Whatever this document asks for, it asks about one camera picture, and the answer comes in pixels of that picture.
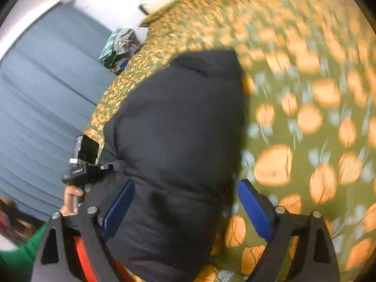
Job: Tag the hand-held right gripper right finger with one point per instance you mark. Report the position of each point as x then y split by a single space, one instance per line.
254 211

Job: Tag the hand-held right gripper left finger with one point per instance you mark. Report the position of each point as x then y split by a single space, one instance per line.
120 208

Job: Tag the black puffer jacket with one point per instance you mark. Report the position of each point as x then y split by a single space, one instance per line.
176 123

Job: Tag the person's left hand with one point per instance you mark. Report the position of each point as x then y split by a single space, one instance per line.
69 202

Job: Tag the orange red object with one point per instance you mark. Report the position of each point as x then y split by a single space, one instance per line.
89 264

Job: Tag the grey blue curtain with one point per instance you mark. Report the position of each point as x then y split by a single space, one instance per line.
44 94

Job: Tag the dark patterned cloth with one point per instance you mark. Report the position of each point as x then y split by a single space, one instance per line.
11 217

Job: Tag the pile of patterned cloths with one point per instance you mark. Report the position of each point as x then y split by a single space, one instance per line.
116 42

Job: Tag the orange floral bed sheet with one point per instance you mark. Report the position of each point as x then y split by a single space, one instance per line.
293 64

